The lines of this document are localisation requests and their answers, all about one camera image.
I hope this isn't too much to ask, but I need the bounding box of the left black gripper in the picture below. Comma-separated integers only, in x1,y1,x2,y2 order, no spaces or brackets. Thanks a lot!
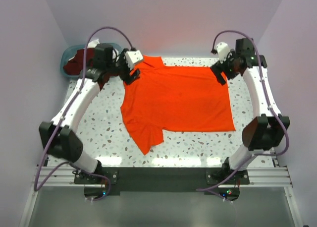
107,50,141,86

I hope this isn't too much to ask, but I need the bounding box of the orange t shirt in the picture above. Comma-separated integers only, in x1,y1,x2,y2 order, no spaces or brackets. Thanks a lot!
121,56,235,155

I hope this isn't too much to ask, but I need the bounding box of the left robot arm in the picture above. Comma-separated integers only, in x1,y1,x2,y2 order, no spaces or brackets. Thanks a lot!
39,43,144,183

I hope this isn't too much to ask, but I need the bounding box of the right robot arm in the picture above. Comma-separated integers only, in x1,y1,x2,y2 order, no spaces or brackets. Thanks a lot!
211,38,290,184

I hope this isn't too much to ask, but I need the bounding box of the white t shirt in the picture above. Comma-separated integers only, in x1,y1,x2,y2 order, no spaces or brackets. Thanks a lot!
87,39,122,60

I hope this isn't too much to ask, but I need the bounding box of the dark red t shirt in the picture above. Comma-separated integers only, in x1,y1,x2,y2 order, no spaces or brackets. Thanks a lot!
63,48,95,77

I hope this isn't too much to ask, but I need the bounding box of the teal plastic basket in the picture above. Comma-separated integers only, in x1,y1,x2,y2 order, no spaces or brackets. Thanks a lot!
61,43,122,84

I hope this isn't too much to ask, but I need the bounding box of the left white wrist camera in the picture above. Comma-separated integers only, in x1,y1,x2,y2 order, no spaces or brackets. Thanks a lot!
124,50,144,70

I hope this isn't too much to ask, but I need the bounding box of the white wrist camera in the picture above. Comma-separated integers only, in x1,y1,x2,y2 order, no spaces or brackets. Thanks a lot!
216,42,230,63
124,50,144,70

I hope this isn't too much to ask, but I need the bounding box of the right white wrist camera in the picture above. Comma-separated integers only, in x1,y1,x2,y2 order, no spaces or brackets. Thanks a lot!
216,42,230,63

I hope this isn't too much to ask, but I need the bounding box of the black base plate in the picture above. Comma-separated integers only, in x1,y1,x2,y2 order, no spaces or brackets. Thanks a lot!
73,166,250,197

